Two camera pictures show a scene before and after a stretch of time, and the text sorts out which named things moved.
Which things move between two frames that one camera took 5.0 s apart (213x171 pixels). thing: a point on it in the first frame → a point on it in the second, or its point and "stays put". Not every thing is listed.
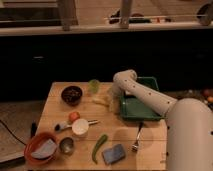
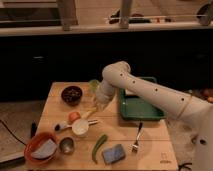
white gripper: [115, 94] → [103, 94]
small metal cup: [66, 145] stays put
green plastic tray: [136, 108] stays put
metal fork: [134, 147] stays put
